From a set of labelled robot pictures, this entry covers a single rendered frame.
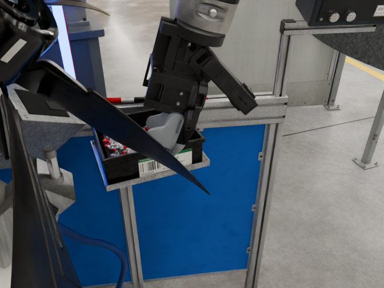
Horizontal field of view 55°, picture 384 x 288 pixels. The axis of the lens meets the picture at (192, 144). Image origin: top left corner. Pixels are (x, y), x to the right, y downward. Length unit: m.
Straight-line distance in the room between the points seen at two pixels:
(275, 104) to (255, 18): 1.50
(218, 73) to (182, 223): 0.81
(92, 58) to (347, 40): 1.58
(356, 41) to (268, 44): 0.57
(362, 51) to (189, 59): 1.82
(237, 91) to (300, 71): 2.20
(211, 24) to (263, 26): 2.05
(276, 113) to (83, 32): 0.57
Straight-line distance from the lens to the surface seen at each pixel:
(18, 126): 0.33
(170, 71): 0.50
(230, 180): 1.15
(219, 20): 0.47
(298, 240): 1.80
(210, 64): 0.50
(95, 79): 1.15
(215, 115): 0.99
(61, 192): 0.60
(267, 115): 1.03
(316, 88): 2.83
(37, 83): 0.49
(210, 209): 1.22
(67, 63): 0.92
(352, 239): 1.89
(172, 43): 0.49
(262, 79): 2.64
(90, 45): 1.11
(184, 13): 0.48
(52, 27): 0.44
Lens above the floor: 1.30
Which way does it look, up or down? 34 degrees down
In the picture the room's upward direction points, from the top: straight up
